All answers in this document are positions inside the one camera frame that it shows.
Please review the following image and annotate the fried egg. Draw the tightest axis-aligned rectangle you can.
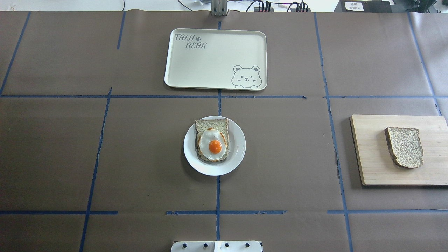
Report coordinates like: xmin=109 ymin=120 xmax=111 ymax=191
xmin=197 ymin=128 xmax=228 ymax=162

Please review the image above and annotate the cream bear serving tray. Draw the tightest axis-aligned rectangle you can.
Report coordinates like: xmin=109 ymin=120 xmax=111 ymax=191
xmin=164 ymin=28 xmax=268 ymax=91

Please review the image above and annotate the wooden cutting board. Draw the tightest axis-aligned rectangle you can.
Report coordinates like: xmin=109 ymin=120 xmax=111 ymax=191
xmin=350 ymin=115 xmax=448 ymax=186

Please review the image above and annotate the black power adapter box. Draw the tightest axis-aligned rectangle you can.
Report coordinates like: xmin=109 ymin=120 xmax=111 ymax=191
xmin=333 ymin=0 xmax=392 ymax=13

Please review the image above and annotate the aluminium frame post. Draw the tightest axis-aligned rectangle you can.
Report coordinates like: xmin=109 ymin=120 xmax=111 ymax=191
xmin=211 ymin=0 xmax=229 ymax=16

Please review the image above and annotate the white mounting pedestal column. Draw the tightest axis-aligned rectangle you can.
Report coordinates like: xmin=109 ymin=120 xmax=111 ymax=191
xmin=171 ymin=240 xmax=264 ymax=252

